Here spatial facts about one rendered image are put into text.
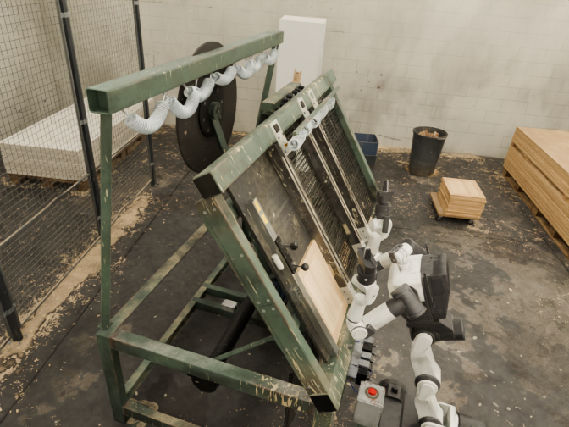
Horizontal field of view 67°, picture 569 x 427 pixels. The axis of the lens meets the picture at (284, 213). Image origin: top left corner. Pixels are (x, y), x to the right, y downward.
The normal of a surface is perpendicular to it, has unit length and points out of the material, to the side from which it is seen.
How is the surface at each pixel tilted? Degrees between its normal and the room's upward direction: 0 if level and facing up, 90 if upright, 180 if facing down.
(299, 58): 90
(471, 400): 0
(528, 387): 0
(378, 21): 90
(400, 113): 90
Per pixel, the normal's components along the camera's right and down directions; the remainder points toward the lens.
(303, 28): -0.11, 0.49
